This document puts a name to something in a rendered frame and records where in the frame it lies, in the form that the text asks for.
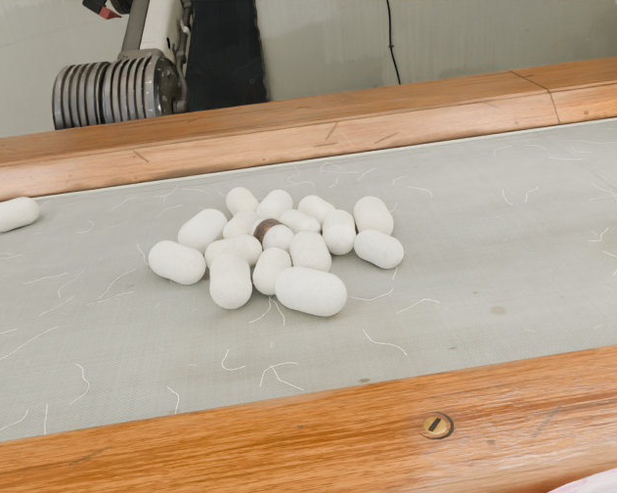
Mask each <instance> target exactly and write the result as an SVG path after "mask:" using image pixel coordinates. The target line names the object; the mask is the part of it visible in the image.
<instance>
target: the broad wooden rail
mask: <svg viewBox="0 0 617 493"><path fill-rule="evenodd" d="M616 117H617V56H615V57H608V58H600V59H593V60H585V61H579V62H571V63H563V64H556V65H548V66H541V67H528V68H520V69H512V70H505V71H497V72H490V73H482V74H475V75H468V76H461V77H453V78H445V79H438V80H430V81H424V82H416V83H409V84H401V85H393V86H386V87H378V88H372V89H364V90H357V91H349V92H342V93H334V94H327V95H320V96H312V97H305V98H297V99H290V100H282V101H276V102H268V103H260V104H253V105H245V106H238V107H230V108H224V109H216V110H208V111H201V112H187V113H179V114H172V115H165V116H158V117H150V118H142V119H135V120H127V121H121V122H116V123H110V124H99V125H91V126H83V127H75V128H69V129H61V130H54V131H46V132H38V133H31V134H23V135H17V136H9V137H2V138H0V202H7V201H10V200H13V199H17V198H21V197H26V198H30V199H33V198H40V197H47V196H54V195H61V194H68V193H76V192H83V191H90V190H97V189H104V188H111V187H118V186H125V185H133V184H140V183H147V182H154V181H161V180H168V179H175V178H183V177H190V176H197V175H203V174H211V173H218V172H225V171H232V170H240V169H247V168H253V167H261V166H268V165H275V164H282V163H290V162H297V161H303V160H310V159H318V158H325V157H338V156H346V155H353V154H359V153H367V152H374V151H381V150H388V149H396V148H403V147H410V146H416V145H424V144H431V143H438V142H445V141H453V140H460V139H466V138H474V137H481V136H488V135H495V134H503V133H509V132H516V131H523V130H531V129H538V128H545V127H553V126H559V125H566V124H573V123H581V122H588V121H595V120H602V119H609V118H616Z"/></svg>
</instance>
